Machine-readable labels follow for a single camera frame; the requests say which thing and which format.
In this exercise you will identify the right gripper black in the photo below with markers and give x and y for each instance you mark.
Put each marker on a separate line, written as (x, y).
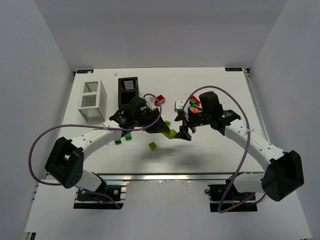
(189, 122)

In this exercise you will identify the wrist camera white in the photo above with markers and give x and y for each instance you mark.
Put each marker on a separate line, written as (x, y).
(150, 101)
(178, 105)

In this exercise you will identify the aluminium table rail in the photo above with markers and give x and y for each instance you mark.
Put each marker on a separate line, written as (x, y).
(166, 177)

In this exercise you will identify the green small brick left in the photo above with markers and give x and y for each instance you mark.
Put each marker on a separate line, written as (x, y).
(118, 141)

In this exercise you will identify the green small brick right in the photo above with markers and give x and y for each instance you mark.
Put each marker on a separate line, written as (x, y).
(128, 136)

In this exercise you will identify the black slotted container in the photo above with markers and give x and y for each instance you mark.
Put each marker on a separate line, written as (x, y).
(128, 87)

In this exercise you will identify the white slotted container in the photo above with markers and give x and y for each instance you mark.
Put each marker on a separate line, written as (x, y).
(92, 102)

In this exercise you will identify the red and green brick stack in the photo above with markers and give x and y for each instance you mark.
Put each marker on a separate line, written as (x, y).
(194, 101)

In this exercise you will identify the yellow orange-slice round brick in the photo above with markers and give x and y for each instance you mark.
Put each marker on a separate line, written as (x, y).
(195, 110)

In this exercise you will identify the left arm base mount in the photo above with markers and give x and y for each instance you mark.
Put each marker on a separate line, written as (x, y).
(113, 198)

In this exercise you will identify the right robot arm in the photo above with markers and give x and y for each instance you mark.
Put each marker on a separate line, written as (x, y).
(283, 171)

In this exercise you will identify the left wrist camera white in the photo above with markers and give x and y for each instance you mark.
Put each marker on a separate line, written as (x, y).
(150, 101)

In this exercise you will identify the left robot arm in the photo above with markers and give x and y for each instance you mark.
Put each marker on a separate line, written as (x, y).
(66, 160)

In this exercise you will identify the lime green small brick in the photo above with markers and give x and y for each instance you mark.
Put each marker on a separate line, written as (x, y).
(168, 123)

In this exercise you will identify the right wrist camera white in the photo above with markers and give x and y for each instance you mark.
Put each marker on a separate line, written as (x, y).
(178, 105)

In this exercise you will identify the blue label right corner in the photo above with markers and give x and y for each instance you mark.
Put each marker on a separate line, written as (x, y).
(233, 69)

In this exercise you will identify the red rounded flower brick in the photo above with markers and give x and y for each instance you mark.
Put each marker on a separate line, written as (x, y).
(160, 99)

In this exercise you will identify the lime green flat brick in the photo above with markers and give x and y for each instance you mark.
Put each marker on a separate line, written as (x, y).
(152, 146)

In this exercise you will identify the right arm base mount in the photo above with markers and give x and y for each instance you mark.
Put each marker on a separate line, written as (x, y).
(215, 190)

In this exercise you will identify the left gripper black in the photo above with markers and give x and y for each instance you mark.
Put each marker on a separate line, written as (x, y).
(152, 120)

